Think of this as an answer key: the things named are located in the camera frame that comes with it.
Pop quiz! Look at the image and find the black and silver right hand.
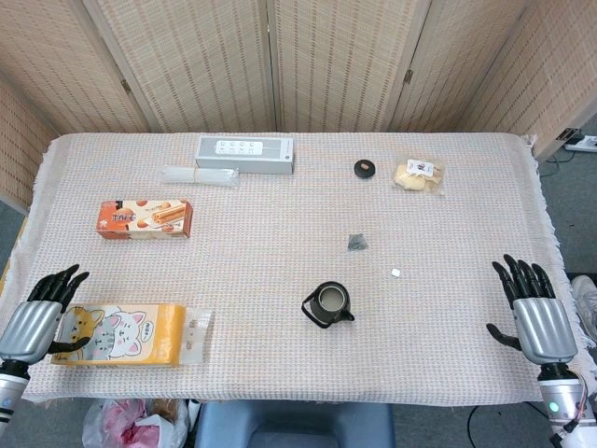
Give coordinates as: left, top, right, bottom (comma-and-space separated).
486, 254, 590, 366

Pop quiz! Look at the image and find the black and silver left hand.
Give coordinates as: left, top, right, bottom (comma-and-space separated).
0, 264, 90, 364

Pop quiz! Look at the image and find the small tea bag with tag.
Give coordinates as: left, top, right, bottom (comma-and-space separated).
347, 232, 403, 280

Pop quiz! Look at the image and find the plastic bag with pink contents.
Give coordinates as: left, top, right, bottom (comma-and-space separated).
82, 398, 190, 448

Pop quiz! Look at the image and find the bagged pastry snack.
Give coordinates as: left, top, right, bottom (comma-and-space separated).
392, 157, 447, 196

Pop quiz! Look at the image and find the black teapot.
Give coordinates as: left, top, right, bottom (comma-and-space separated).
300, 280, 356, 329

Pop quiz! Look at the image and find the white sneaker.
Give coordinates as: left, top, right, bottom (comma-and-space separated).
570, 274, 597, 338

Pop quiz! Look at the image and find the yellow cat tissue pack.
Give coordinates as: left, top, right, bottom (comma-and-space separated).
49, 301, 215, 370

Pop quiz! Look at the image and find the orange cookie box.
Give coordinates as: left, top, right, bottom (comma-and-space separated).
96, 199, 195, 240

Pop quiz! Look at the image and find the white power strip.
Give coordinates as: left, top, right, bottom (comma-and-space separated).
557, 126, 597, 153

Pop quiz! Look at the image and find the clear plastic sleeve package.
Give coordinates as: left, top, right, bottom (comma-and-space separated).
160, 164, 241, 189

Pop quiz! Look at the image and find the woven checkered tablecloth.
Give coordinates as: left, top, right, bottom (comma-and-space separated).
0, 132, 574, 408

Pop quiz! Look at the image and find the blue chair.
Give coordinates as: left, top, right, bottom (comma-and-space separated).
192, 399, 396, 448

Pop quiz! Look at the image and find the grey rectangular box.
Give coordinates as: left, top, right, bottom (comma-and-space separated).
194, 134, 296, 175

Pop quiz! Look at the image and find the woven folding screen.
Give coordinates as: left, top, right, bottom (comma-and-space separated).
0, 0, 597, 209

